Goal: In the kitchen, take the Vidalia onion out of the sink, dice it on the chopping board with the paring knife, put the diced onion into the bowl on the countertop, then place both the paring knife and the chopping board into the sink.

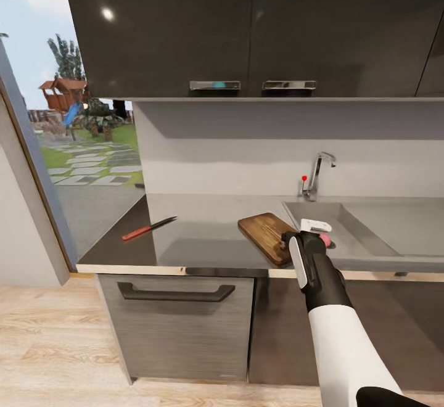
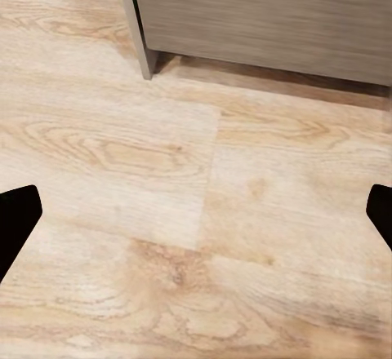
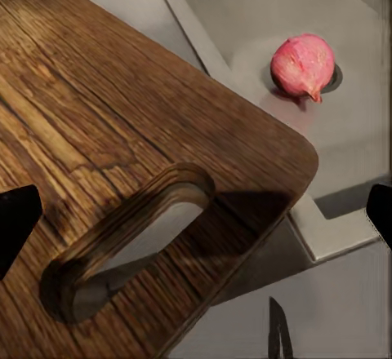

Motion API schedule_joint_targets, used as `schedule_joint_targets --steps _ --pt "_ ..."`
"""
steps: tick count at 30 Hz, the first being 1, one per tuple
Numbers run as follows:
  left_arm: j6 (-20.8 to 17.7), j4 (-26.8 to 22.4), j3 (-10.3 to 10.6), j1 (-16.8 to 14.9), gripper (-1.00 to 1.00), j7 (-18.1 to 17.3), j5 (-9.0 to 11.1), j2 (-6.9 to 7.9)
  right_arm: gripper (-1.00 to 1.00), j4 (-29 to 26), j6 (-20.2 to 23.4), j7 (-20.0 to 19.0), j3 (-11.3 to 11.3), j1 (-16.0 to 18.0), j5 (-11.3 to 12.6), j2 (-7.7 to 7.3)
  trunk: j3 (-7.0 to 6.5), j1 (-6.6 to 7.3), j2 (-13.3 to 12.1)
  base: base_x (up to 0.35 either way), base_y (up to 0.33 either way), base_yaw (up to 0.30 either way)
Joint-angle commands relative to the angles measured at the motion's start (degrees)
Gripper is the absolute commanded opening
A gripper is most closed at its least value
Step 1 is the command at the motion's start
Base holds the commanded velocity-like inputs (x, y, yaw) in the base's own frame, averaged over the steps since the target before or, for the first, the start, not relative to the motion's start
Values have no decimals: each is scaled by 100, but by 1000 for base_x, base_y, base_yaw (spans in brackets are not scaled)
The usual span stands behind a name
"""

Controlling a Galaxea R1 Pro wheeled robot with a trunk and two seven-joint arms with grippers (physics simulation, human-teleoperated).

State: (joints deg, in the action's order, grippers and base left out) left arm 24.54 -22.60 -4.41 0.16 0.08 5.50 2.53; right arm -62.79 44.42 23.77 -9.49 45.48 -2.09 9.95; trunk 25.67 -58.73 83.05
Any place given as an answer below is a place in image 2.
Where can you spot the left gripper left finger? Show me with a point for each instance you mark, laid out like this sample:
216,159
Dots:
20,211

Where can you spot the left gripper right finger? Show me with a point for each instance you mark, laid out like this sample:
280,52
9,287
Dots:
379,210

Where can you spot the dishwasher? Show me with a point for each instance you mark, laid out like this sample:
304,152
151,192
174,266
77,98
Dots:
346,39

